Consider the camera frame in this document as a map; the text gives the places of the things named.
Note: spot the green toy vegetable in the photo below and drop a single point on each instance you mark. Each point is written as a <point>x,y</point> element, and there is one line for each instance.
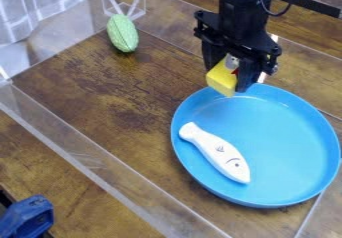
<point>123,33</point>

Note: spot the white wooden toy fish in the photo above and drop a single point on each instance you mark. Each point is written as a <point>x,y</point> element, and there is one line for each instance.
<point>219,152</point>

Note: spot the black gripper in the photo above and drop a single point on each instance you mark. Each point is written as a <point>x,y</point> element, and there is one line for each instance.
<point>235,31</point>

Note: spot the blue round tray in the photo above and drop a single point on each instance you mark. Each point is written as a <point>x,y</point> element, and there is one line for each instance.
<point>283,137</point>

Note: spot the black bar in background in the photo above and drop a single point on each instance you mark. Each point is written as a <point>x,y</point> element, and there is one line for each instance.
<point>318,7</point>

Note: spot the yellow toy brick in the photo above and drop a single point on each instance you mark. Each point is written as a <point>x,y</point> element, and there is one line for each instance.
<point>222,78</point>

